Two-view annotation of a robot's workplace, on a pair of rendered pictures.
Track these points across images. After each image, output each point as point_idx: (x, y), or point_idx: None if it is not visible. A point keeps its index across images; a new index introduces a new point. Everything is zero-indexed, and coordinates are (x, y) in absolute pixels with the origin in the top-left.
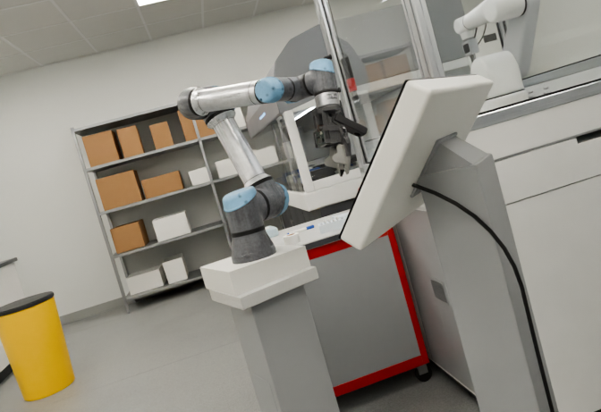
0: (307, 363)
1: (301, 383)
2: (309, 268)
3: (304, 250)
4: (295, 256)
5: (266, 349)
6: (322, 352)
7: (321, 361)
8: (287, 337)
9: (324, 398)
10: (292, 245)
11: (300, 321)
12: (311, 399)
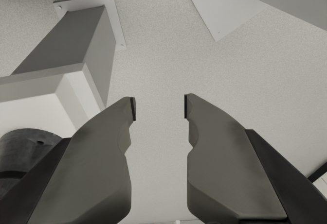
0: (99, 57)
1: (103, 59)
2: (84, 79)
3: (59, 91)
4: (68, 104)
5: (106, 100)
6: (91, 40)
7: (94, 41)
8: (99, 82)
9: (100, 36)
10: (4, 102)
11: (91, 72)
12: (104, 48)
